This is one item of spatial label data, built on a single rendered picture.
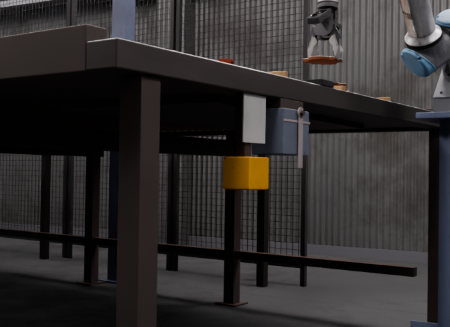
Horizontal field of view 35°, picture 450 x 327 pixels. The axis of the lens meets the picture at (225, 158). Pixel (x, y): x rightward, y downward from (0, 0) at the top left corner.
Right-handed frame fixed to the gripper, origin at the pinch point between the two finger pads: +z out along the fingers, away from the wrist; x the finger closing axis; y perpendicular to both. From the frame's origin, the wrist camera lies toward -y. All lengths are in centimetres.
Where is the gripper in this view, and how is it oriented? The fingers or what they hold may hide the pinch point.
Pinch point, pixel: (323, 59)
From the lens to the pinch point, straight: 251.2
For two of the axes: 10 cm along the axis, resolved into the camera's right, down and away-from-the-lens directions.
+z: -0.5, 10.0, -0.8
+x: -8.4, 0.0, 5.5
